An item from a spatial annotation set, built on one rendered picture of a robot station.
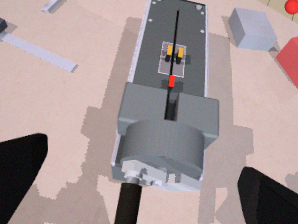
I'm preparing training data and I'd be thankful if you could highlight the red rectangular block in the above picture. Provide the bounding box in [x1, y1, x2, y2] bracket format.
[275, 36, 298, 88]

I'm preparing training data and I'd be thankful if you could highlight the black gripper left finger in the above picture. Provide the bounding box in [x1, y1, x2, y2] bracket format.
[0, 133, 48, 224]

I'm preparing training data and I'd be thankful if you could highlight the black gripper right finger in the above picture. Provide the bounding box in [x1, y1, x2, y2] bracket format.
[237, 167, 298, 224]

